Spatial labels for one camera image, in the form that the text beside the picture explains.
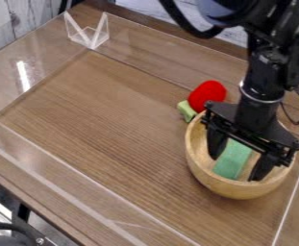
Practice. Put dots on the clear acrylic front barrier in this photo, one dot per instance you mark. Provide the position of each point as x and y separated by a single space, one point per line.
96 216

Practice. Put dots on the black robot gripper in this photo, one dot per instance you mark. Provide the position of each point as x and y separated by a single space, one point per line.
252 123

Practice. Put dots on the red plush ball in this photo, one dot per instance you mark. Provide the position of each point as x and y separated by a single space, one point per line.
209 91

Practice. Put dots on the black table leg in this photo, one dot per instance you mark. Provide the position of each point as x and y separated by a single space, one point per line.
21 215

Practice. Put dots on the light wooden bowl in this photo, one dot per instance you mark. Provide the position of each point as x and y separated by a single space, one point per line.
237 189

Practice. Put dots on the green rectangular block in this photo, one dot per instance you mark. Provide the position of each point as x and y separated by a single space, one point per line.
233 160

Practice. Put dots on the small green block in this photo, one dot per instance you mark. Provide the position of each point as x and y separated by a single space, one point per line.
187 110

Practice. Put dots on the clear acrylic corner bracket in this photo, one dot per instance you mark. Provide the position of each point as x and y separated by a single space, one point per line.
89 37

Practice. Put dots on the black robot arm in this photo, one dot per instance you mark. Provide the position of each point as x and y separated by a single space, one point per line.
272 23

